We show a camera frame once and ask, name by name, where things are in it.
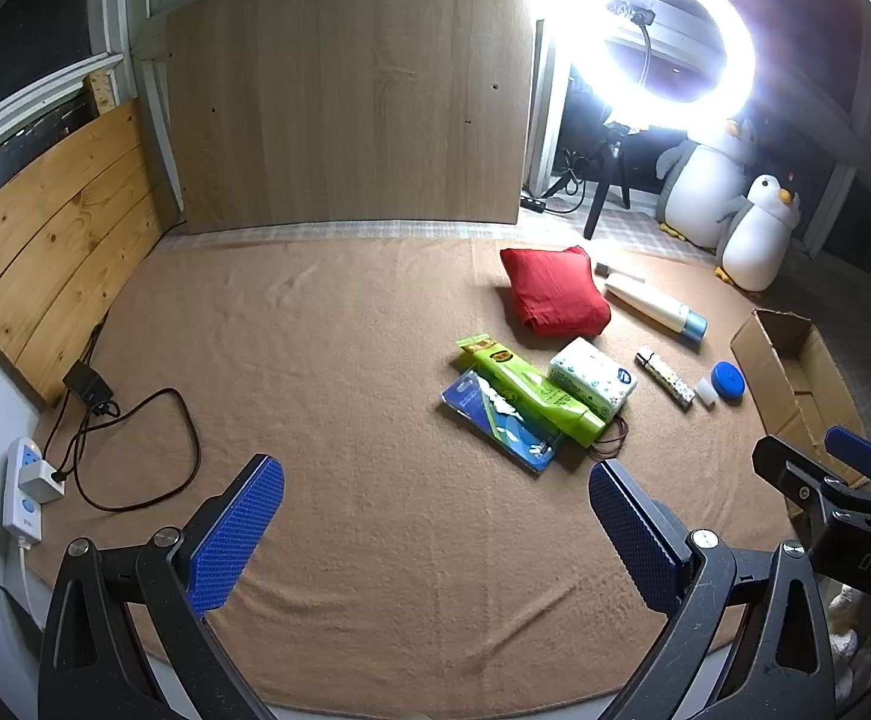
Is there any pine plank panel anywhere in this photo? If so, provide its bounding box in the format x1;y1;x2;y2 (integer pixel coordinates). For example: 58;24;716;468
0;71;164;407

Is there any small chipboard piece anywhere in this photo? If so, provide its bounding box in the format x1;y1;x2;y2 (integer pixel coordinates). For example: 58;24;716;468
84;69;122;119

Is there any green packet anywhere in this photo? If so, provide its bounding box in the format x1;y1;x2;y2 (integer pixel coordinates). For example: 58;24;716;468
456;335;607;445

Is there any white patterned tissue pack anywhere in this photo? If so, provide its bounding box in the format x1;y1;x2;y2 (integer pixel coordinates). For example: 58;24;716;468
547;337;639;423

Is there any blue packet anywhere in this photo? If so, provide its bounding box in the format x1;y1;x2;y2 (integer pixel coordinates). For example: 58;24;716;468
440;367;564;475

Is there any black cable bundle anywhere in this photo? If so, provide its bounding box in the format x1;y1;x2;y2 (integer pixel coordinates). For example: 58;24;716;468
559;150;594;215

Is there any white charger plug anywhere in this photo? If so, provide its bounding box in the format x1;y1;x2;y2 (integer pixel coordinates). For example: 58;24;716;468
21;463;67;503

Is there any red cloth bag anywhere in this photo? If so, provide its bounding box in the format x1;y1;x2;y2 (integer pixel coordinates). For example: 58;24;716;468
499;246;612;338

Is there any black white patterned stick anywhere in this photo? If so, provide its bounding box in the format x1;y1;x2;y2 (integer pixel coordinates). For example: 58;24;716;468
635;345;695;413

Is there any blue round tape measure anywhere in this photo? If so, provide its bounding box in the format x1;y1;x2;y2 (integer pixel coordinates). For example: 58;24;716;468
711;362;746;404

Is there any light wooden board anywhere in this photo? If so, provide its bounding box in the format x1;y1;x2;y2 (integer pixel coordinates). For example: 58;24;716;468
165;0;540;235

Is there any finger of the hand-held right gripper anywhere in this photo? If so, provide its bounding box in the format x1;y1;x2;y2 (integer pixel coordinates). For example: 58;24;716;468
752;435;871;533
825;426;871;500

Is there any cardboard box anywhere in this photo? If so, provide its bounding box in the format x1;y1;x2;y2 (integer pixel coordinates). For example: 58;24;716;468
730;307;871;488

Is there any dark hair tie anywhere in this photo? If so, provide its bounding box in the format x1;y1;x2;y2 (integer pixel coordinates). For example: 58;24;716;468
591;420;629;462

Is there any black power adapter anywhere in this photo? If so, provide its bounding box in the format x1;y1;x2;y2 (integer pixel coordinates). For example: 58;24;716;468
62;360;115;412

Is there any ring light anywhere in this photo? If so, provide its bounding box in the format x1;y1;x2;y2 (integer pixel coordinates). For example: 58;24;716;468
532;0;762;143

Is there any white tube with blue cap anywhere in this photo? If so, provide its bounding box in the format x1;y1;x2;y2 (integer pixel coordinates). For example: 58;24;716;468
602;272;708;350

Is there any small penguin plush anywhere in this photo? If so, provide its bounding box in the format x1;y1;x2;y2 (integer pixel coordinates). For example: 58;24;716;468
714;174;803;292

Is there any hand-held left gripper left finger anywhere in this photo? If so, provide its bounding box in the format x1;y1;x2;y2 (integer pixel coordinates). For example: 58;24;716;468
37;454;286;720

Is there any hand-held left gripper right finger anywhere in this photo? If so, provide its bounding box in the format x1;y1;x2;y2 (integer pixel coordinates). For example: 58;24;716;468
589;459;837;720

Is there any large penguin plush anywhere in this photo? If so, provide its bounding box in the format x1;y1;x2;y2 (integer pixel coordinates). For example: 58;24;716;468
656;116;762;248

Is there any white power strip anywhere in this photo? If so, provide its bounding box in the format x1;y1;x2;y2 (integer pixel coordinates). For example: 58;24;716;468
1;436;47;631

